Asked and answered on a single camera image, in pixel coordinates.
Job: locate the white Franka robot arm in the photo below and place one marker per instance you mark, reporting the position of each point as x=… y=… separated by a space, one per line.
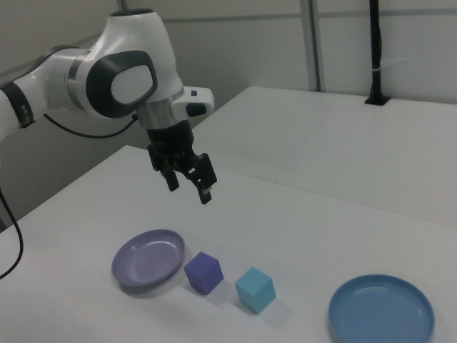
x=132 y=84

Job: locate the grey partition post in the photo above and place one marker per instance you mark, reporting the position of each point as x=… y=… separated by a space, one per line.
x=311 y=43

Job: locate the black camera pole with base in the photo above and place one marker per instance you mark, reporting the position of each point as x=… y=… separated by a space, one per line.
x=375 y=53

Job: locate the purple plate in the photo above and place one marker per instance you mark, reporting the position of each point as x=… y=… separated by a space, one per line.
x=146 y=261

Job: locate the purple cube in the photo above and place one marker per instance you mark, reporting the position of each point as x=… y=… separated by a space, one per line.
x=203 y=273

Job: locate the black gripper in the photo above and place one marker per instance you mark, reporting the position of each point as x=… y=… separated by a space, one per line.
x=171 y=143

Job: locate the blue plate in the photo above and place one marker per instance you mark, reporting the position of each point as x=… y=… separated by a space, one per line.
x=380 y=311

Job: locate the cyan cube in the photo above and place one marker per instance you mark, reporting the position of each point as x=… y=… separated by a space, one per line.
x=255 y=289

